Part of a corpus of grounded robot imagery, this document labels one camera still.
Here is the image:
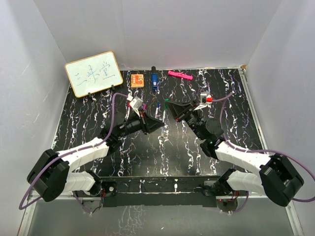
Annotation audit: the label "white pen red tip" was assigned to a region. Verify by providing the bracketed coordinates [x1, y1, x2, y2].
[125, 104, 130, 120]

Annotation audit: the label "small whiteboard wooden frame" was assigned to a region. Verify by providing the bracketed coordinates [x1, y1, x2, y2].
[64, 51, 123, 98]

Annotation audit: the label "blue black marker tool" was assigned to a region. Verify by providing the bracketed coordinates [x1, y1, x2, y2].
[151, 66, 158, 90]

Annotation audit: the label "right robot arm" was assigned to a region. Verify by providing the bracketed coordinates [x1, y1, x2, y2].
[165, 101, 304, 207]

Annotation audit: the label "green pen cap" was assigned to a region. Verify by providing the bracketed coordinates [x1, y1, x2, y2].
[164, 98, 169, 110]

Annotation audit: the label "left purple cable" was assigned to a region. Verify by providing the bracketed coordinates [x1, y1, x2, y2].
[19, 92, 131, 215]

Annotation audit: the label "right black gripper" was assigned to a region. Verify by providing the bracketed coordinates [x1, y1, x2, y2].
[166, 100, 206, 141]

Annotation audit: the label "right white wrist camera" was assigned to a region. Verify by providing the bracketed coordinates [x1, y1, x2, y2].
[200, 91, 213, 105]

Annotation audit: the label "pink plastic tool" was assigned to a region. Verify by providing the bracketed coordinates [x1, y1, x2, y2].
[168, 70, 193, 80]

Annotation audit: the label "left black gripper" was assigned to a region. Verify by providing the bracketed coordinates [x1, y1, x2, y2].
[117, 109, 164, 139]

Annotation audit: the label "white pen green end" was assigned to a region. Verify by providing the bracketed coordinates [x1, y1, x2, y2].
[161, 109, 166, 138]

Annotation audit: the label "orange card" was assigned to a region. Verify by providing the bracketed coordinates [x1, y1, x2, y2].
[130, 74, 144, 88]

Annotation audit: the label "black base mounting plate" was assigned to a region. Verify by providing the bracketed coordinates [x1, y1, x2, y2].
[73, 176, 249, 208]

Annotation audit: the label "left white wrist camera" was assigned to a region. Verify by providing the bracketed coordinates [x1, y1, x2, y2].
[127, 95, 143, 111]

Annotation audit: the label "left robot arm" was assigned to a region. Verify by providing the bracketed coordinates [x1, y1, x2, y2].
[27, 112, 164, 202]

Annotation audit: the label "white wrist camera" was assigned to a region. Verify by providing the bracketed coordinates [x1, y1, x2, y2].
[127, 95, 143, 111]
[200, 91, 213, 105]

